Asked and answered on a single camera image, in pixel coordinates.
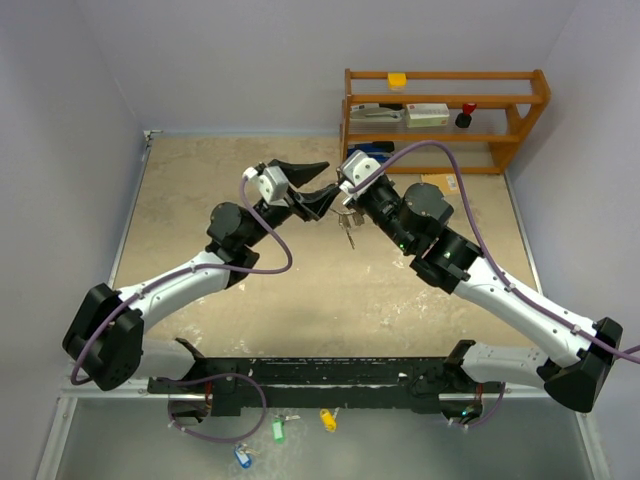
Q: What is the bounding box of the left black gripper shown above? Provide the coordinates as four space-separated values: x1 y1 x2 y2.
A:
241 162 343 248

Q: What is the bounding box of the bunch of silver keys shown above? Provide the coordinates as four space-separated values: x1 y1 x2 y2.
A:
334 211 365 249

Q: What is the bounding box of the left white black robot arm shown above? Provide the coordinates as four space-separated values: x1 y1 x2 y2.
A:
62 159 340 392

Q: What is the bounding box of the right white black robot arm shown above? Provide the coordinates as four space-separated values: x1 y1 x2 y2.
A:
340 171 622 413

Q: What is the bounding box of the blue black stapler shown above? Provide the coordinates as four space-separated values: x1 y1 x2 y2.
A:
346 141 396 164

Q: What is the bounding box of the grey black stapler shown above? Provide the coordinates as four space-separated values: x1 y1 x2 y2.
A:
350 103 404 123

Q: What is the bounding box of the wooden shelf rack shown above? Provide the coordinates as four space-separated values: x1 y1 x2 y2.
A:
340 69 552 174

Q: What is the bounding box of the white green box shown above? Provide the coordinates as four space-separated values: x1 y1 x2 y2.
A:
404 103 450 128

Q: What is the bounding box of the red black stamp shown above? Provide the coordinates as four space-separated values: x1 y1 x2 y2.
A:
455 103 477 129

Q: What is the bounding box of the yellow tape measure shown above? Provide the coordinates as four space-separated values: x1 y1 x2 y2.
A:
387 72 407 91

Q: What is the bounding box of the yellow tag key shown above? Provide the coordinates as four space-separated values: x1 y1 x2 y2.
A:
319 407 340 433

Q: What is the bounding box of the green tag key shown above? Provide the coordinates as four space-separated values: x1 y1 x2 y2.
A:
271 414 300 444

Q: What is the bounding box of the blue tag key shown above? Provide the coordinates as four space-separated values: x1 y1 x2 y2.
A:
234 443 260 469

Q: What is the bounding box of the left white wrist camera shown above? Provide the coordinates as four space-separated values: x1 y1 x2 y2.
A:
243 165 289 207

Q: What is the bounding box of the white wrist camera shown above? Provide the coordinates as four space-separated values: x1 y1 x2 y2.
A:
338 150 384 205
243 165 289 207

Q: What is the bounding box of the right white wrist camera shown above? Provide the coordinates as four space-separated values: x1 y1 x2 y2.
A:
338 150 384 205

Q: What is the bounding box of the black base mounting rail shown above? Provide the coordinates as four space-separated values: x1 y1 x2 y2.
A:
148 356 501 416

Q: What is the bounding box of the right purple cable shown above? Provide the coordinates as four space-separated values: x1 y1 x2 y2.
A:
347 140 640 430

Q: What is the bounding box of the purple cable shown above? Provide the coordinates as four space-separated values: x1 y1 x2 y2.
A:
69 174 293 443
347 140 640 430

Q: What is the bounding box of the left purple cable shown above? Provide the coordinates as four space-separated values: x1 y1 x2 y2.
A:
69 174 293 443

